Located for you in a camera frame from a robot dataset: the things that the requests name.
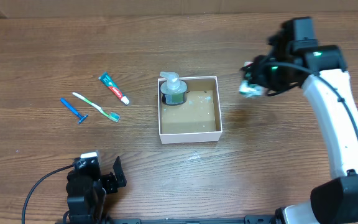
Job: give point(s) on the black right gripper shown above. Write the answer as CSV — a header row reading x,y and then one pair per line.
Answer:
x,y
260,74

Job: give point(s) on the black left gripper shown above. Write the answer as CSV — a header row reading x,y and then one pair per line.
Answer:
x,y
112,184

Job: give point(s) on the green soap bar packet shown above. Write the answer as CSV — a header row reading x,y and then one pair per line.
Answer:
x,y
246,88

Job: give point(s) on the clear pump soap bottle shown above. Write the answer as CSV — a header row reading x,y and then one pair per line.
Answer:
x,y
173,90

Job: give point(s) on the red green toothpaste tube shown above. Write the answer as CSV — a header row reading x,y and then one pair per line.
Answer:
x,y
108,81

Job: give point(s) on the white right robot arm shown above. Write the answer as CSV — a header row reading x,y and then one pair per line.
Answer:
x,y
329,93

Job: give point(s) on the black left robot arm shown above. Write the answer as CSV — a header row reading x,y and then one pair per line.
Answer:
x,y
87,189

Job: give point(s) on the green white toothbrush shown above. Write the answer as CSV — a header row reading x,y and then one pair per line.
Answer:
x,y
112,116

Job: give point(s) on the blue disposable razor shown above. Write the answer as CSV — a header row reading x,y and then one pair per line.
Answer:
x,y
74,111

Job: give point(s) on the white cardboard box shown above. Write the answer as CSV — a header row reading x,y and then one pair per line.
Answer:
x,y
198,119

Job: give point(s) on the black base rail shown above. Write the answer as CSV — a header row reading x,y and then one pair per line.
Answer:
x,y
248,219

